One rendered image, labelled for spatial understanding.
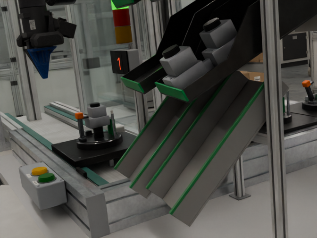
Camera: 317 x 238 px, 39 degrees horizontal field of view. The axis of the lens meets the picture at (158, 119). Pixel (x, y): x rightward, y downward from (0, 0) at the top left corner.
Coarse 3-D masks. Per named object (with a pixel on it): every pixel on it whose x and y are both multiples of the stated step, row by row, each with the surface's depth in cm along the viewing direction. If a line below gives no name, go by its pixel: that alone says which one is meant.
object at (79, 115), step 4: (80, 112) 130; (76, 116) 130; (80, 116) 130; (84, 116) 131; (88, 116) 131; (80, 120) 130; (80, 124) 131; (80, 128) 131; (80, 132) 131; (80, 136) 132; (84, 136) 132
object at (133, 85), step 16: (208, 0) 95; (224, 0) 83; (176, 16) 94; (192, 16) 95; (208, 16) 82; (176, 32) 94; (192, 32) 82; (160, 48) 94; (192, 48) 82; (144, 64) 93; (160, 64) 93; (128, 80) 86; (144, 80) 80
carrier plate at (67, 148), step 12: (120, 132) 146; (60, 144) 139; (72, 144) 137; (120, 144) 131; (60, 156) 132; (72, 156) 124; (84, 156) 123; (96, 156) 122; (108, 156) 124; (120, 156) 126
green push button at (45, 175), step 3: (42, 174) 111; (45, 174) 110; (48, 174) 110; (51, 174) 110; (39, 177) 109; (42, 177) 109; (45, 177) 108; (48, 177) 108; (51, 177) 108; (54, 177) 110; (39, 180) 108; (42, 180) 108; (45, 180) 108; (48, 180) 108
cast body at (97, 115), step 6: (96, 102) 133; (90, 108) 131; (96, 108) 131; (102, 108) 132; (90, 114) 132; (96, 114) 131; (102, 114) 132; (90, 120) 130; (96, 120) 131; (102, 120) 132; (108, 120) 133; (90, 126) 131; (96, 126) 132; (102, 126) 133
